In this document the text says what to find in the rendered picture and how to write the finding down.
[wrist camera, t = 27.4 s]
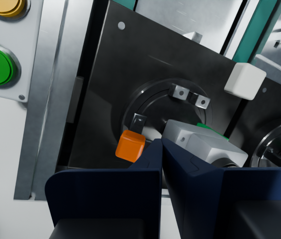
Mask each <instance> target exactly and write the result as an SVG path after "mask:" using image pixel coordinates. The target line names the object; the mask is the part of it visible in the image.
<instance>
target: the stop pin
mask: <svg viewBox="0 0 281 239"><path fill-rule="evenodd" d="M183 36H185V37H187V38H189V39H191V40H193V41H195V42H197V43H199V44H200V41H201V39H202V36H203V35H201V34H200V33H197V32H191V33H187V34H183Z"/></svg>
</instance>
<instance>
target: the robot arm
mask: <svg viewBox="0 0 281 239"><path fill-rule="evenodd" d="M162 170H163V173H164V176H165V180H166V184H167V187H168V191H169V196H170V199H171V203H172V207H173V211H174V214H175V218H176V222H177V226H178V230H179V234H180V238H181V239H281V167H220V168H218V167H216V166H214V165H212V164H210V163H208V162H206V161H204V160H202V159H200V158H199V157H197V156H195V155H193V154H192V153H190V152H188V151H187V150H185V149H184V148H182V147H180V146H179V145H177V144H175V143H174V142H172V141H170V140H169V139H167V138H162V139H160V138H155V139H154V140H153V141H152V143H151V144H150V145H149V146H148V147H147V149H146V150H145V151H144V152H143V153H142V155H141V156H140V157H139V158H138V159H137V160H136V161H135V162H134V163H133V164H132V165H131V166H130V167H129V168H118V169H67V170H62V171H59V172H57V173H55V174H54V175H52V176H51V177H50V178H49V179H48V180H47V182H46V184H45V195H46V199H47V203H48V207H49V210H50V214H51V218H52V221H53V225H54V230H53V232H52V234H51V235H50V237H49V239H160V221H161V196H162Z"/></svg>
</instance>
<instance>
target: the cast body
mask: <svg viewBox="0 0 281 239"><path fill-rule="evenodd" d="M162 138H167V139H169V140H170V141H172V142H174V143H175V144H177V145H179V146H180V147H182V148H184V149H185V150H187V151H188V152H190V153H192V154H193V155H195V156H197V157H199V158H200V159H202V160H204V161H206V162H208V163H210V164H212V165H214V166H216V167H218V168H220V167H243V165H244V163H245V161H246V160H247V158H248V155H247V153H246V152H244V151H242V150H241V149H239V148H238V147H236V146H234V145H233V144H231V143H230V142H228V140H227V139H226V138H224V137H222V136H221V135H219V134H218V133H216V132H214V131H213V130H211V129H206V128H203V127H199V126H195V125H191V124H187V123H184V122H180V121H176V120H172V119H169V120H168V121H167V124H166V127H165V129H164V132H163V134H162V137H161V139H162Z"/></svg>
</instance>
